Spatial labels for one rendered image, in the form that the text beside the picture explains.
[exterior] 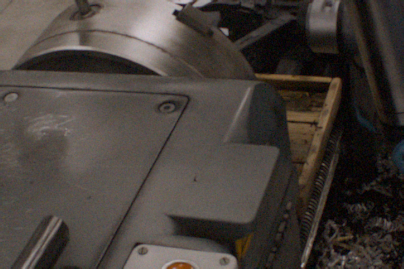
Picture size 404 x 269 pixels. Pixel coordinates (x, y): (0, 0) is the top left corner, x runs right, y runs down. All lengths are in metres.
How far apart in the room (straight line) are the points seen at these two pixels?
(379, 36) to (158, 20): 0.26
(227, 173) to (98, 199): 0.10
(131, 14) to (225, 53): 0.11
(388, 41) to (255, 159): 0.37
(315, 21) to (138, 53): 0.35
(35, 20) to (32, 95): 3.06
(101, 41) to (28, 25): 2.94
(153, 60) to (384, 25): 0.27
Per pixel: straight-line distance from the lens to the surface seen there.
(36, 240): 0.59
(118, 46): 0.88
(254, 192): 0.62
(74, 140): 0.71
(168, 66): 0.88
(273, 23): 1.15
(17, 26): 3.85
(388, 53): 0.99
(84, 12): 0.96
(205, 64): 0.91
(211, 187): 0.63
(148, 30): 0.91
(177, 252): 0.58
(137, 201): 0.63
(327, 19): 1.14
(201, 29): 0.96
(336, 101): 1.34
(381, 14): 0.96
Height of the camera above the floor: 1.65
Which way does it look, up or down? 36 degrees down
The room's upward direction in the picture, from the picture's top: 10 degrees counter-clockwise
